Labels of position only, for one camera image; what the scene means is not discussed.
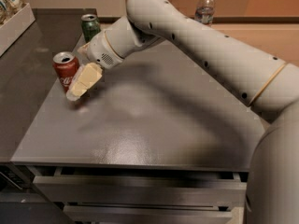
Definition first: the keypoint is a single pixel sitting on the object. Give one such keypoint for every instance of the green soda can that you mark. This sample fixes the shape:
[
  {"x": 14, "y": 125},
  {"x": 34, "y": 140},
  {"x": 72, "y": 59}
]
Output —
[{"x": 90, "y": 26}]

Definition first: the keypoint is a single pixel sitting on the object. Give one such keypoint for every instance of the lower grey drawer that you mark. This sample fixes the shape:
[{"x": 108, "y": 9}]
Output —
[{"x": 140, "y": 215}]

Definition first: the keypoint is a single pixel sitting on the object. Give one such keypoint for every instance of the clear plastic water bottle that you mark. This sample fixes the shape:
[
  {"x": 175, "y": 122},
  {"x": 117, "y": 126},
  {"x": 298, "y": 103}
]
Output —
[{"x": 205, "y": 11}]

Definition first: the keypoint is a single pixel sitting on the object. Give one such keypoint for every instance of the white snack box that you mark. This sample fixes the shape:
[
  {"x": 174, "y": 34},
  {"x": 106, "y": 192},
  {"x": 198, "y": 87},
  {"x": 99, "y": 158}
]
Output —
[{"x": 15, "y": 27}]

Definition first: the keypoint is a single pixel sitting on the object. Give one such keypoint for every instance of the dark grey side counter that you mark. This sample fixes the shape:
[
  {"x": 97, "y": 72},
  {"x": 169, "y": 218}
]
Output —
[{"x": 26, "y": 72}]

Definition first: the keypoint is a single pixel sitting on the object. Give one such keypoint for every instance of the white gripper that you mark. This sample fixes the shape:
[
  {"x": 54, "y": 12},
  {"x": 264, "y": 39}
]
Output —
[{"x": 99, "y": 50}]

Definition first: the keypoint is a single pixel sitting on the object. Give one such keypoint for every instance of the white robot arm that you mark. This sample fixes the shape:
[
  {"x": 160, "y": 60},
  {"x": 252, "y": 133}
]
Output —
[{"x": 262, "y": 82}]

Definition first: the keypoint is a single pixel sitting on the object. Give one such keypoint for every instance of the snack bags in box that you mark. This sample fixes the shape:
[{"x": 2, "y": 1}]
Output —
[{"x": 8, "y": 8}]

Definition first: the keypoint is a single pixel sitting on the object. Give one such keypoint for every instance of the red Coca-Cola can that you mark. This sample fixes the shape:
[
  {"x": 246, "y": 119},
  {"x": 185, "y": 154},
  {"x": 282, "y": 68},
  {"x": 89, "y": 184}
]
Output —
[{"x": 66, "y": 65}]

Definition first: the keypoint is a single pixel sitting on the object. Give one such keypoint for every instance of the upper grey drawer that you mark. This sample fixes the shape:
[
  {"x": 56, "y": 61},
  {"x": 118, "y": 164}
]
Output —
[{"x": 201, "y": 189}]

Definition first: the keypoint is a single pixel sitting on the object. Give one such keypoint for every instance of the grey drawer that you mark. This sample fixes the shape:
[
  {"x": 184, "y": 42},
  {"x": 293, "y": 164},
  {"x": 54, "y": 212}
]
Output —
[
  {"x": 140, "y": 215},
  {"x": 201, "y": 189}
]

